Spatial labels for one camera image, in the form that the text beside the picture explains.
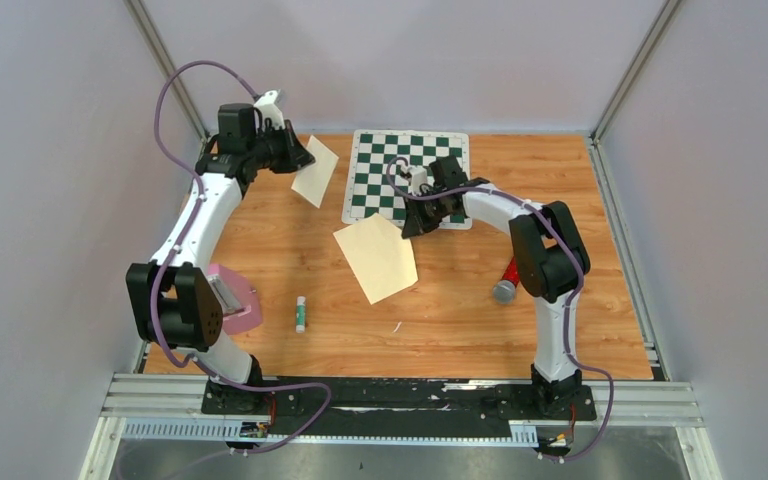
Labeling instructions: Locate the red glitter microphone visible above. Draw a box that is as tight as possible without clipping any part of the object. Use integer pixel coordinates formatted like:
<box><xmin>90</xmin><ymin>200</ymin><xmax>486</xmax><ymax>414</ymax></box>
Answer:
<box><xmin>492</xmin><ymin>258</ymin><xmax>519</xmax><ymax>305</ymax></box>

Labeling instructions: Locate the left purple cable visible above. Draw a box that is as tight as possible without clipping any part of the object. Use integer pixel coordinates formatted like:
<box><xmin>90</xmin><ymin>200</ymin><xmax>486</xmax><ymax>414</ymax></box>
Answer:
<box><xmin>149</xmin><ymin>60</ymin><xmax>334</xmax><ymax>457</ymax></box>

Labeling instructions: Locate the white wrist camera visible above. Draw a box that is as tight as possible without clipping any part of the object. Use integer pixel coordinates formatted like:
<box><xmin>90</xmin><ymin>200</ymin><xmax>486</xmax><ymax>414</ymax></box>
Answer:
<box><xmin>402</xmin><ymin>165</ymin><xmax>428</xmax><ymax>196</ymax></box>
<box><xmin>254</xmin><ymin>89</ymin><xmax>285</xmax><ymax>130</ymax></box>

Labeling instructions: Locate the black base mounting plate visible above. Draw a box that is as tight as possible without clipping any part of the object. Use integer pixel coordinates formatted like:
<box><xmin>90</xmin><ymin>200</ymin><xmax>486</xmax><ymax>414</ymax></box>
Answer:
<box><xmin>201</xmin><ymin>376</ymin><xmax>597</xmax><ymax>438</ymax></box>

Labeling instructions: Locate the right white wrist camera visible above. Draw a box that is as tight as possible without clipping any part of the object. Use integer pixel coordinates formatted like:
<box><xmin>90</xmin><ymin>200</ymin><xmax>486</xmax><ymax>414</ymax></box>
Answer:
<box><xmin>402</xmin><ymin>165</ymin><xmax>428</xmax><ymax>196</ymax></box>

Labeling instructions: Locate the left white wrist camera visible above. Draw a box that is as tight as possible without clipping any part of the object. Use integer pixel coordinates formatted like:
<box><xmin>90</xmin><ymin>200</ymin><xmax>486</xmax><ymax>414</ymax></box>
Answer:
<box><xmin>254</xmin><ymin>89</ymin><xmax>285</xmax><ymax>130</ymax></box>

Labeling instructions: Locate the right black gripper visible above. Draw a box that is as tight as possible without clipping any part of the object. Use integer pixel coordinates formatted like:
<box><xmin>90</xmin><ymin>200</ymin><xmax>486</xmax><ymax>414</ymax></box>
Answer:
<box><xmin>403</xmin><ymin>188</ymin><xmax>449</xmax><ymax>239</ymax></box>

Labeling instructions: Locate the cream envelope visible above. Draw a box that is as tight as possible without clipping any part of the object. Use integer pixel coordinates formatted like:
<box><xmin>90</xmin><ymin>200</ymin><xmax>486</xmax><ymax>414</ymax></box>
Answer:
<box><xmin>333</xmin><ymin>214</ymin><xmax>418</xmax><ymax>304</ymax></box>

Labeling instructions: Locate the tan paper letter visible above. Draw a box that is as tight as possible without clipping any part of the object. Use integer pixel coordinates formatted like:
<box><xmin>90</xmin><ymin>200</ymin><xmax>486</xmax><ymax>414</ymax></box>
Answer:
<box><xmin>291</xmin><ymin>136</ymin><xmax>339</xmax><ymax>208</ymax></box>

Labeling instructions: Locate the green white glue stick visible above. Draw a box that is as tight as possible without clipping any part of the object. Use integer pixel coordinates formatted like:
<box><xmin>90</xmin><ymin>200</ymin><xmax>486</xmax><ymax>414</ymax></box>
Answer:
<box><xmin>295</xmin><ymin>296</ymin><xmax>307</xmax><ymax>334</ymax></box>

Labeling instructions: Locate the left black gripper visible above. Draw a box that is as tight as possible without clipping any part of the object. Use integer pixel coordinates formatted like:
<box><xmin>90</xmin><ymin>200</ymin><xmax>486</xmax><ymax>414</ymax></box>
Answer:
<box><xmin>247</xmin><ymin>121</ymin><xmax>316</xmax><ymax>175</ymax></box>

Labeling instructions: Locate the green white chessboard mat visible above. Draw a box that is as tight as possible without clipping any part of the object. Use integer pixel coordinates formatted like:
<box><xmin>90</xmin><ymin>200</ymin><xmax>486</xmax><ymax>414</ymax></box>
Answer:
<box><xmin>341</xmin><ymin>129</ymin><xmax>471</xmax><ymax>227</ymax></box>

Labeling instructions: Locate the aluminium frame rail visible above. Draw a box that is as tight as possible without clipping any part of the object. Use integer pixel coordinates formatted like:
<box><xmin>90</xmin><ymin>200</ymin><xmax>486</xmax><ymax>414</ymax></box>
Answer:
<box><xmin>79</xmin><ymin>373</ymin><xmax>719</xmax><ymax>479</ymax></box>

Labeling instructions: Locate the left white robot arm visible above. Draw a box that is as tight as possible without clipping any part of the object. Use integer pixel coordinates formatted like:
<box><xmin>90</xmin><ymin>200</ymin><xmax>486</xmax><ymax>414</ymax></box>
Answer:
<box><xmin>125</xmin><ymin>91</ymin><xmax>315</xmax><ymax>415</ymax></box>

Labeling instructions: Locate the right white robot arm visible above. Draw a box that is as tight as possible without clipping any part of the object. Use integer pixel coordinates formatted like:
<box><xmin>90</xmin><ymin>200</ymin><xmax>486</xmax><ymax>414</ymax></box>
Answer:
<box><xmin>385</xmin><ymin>156</ymin><xmax>590</xmax><ymax>418</ymax></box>

